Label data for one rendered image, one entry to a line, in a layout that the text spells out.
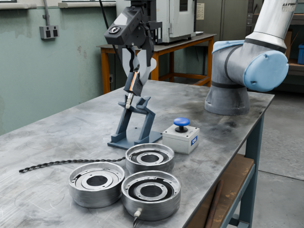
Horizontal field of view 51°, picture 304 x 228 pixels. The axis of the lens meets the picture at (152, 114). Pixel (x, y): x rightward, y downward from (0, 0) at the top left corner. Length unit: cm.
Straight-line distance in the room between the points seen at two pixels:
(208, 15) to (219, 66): 348
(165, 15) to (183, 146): 215
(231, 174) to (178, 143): 48
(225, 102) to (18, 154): 62
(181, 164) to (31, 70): 193
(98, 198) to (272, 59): 57
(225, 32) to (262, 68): 355
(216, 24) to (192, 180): 387
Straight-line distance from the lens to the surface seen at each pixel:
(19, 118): 250
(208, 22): 449
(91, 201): 58
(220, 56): 102
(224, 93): 104
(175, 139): 77
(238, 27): 438
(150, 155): 71
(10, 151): 87
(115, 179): 62
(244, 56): 93
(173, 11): 281
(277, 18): 94
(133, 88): 77
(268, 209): 205
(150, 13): 81
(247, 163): 130
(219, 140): 86
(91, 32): 298
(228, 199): 108
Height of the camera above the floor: 115
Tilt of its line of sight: 19 degrees down
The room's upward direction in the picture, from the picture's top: 1 degrees counter-clockwise
